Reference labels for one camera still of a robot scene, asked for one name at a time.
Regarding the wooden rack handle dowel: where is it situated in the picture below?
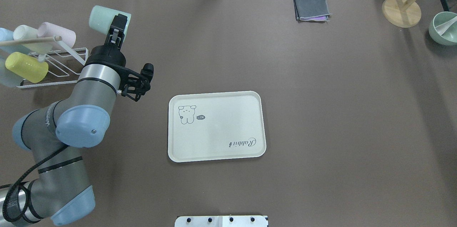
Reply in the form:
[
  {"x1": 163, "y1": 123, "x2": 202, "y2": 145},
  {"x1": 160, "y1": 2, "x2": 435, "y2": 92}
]
[{"x1": 0, "y1": 36, "x2": 62, "y2": 46}]

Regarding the folded grey cloth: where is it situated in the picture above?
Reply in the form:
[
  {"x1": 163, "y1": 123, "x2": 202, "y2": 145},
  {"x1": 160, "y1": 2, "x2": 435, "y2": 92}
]
[{"x1": 293, "y1": 0, "x2": 331, "y2": 22}]

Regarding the grey cup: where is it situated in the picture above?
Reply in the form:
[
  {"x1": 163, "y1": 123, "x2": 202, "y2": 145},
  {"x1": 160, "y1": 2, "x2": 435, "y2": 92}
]
[{"x1": 0, "y1": 65, "x2": 23, "y2": 88}]

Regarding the cream white cup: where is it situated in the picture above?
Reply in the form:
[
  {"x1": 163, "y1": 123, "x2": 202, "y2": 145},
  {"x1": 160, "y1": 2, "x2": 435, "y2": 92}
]
[{"x1": 13, "y1": 24, "x2": 37, "y2": 40}]

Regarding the pink cup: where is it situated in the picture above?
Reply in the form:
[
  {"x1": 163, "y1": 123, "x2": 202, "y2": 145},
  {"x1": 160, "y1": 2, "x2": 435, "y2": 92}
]
[{"x1": 36, "y1": 22, "x2": 76, "y2": 48}]

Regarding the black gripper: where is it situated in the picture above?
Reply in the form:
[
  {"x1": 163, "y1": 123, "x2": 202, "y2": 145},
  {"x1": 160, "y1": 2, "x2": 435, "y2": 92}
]
[{"x1": 85, "y1": 14, "x2": 128, "y2": 67}]

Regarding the white wire cup rack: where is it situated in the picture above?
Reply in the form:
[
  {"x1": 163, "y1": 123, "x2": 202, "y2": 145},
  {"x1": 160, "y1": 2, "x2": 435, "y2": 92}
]
[{"x1": 17, "y1": 41, "x2": 89, "y2": 89}]

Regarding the yellow cup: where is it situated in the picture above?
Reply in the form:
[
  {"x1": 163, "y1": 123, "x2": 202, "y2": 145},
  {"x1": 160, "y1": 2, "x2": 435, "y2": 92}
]
[{"x1": 5, "y1": 52, "x2": 49, "y2": 84}]

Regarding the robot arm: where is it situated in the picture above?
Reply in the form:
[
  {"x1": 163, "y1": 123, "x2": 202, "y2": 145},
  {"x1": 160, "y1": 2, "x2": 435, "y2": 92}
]
[{"x1": 1, "y1": 12, "x2": 154, "y2": 227}]

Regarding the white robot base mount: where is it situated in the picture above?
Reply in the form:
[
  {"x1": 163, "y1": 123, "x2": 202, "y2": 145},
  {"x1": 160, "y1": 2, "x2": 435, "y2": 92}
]
[{"x1": 174, "y1": 215, "x2": 269, "y2": 227}]

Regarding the wooden mug tree stand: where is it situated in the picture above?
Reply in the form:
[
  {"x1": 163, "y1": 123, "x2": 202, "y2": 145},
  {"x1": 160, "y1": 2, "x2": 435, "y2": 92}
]
[{"x1": 382, "y1": 0, "x2": 421, "y2": 28}]

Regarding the cream rabbit tray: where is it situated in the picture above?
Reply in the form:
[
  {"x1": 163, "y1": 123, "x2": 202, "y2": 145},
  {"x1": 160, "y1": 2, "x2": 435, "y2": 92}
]
[{"x1": 167, "y1": 91, "x2": 267, "y2": 163}]

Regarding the green bowl with spoon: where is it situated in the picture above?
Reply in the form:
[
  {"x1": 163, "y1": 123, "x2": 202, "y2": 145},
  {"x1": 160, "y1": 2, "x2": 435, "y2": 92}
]
[{"x1": 428, "y1": 12, "x2": 457, "y2": 45}]

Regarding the green cup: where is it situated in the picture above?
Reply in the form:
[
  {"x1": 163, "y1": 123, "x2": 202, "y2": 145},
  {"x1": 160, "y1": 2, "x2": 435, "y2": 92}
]
[{"x1": 89, "y1": 5, "x2": 132, "y2": 36}]

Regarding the light blue cup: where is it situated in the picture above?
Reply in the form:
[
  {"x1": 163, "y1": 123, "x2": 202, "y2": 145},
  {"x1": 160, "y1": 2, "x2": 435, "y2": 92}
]
[{"x1": 0, "y1": 27, "x2": 30, "y2": 56}]

